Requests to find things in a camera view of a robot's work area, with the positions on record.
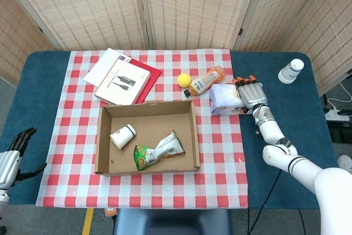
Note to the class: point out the blue table cover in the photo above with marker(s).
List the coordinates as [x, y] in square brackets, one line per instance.
[297, 103]

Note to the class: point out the red folder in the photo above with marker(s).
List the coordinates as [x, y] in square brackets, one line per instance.
[154, 76]

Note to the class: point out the black-fingered silver left robot hand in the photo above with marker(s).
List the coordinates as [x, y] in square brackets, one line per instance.
[6, 167]

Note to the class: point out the orange drink bottle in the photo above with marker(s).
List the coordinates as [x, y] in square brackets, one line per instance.
[204, 81]

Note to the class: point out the white paper sheet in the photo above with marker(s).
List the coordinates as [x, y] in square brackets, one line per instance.
[100, 67]

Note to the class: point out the white tissue pack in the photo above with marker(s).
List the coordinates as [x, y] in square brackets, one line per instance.
[222, 97]

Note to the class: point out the white power strip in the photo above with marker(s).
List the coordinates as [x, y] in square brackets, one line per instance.
[336, 115]

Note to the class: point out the yellow ball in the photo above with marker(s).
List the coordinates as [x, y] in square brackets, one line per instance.
[184, 80]

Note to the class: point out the white book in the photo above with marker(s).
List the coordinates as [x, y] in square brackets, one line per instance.
[121, 83]

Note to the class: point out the orange-tipped silver right robot hand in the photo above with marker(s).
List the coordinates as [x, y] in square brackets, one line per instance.
[253, 94]

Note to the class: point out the white shoe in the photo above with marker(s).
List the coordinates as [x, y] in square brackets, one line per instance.
[346, 163]

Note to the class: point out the green snack packet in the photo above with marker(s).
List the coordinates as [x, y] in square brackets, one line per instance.
[156, 153]

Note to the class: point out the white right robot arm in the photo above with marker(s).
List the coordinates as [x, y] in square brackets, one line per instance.
[330, 180]

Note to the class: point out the red white checkered tablecloth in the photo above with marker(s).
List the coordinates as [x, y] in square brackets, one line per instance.
[77, 185]

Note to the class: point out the stacked white paper cups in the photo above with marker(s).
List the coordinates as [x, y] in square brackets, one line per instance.
[290, 71]

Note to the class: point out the open cardboard box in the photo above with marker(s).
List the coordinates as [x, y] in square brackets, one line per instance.
[159, 119]

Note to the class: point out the dark blue chair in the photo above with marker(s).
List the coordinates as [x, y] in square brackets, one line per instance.
[170, 222]

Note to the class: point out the small orange floor item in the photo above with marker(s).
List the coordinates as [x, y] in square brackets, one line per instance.
[110, 212]

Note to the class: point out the woven folding screen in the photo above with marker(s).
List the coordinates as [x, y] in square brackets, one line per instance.
[192, 12]

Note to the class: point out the white paper cup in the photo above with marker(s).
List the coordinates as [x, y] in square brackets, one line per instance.
[122, 137]

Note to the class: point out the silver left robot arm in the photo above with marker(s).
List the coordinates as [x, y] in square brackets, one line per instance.
[2, 199]

